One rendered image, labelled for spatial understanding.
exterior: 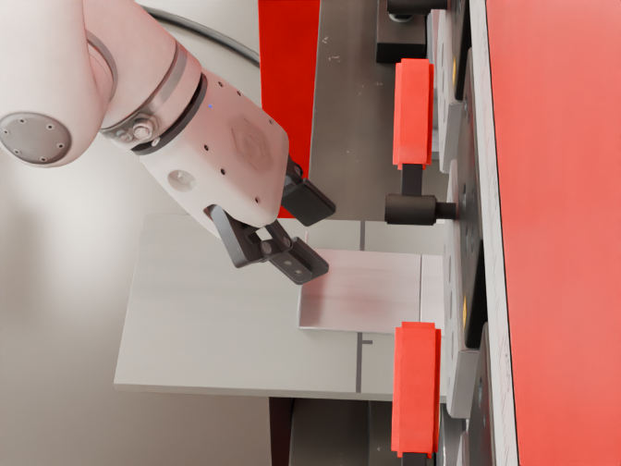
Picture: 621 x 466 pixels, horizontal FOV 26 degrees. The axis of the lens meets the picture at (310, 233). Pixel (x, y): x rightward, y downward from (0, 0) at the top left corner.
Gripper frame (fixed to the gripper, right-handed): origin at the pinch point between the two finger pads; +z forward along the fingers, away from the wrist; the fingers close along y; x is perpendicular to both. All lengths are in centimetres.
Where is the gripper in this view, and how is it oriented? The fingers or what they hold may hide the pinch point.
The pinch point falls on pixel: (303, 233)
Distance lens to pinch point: 103.2
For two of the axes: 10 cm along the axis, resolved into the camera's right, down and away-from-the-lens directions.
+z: 6.4, 5.7, 5.2
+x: -7.6, 3.9, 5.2
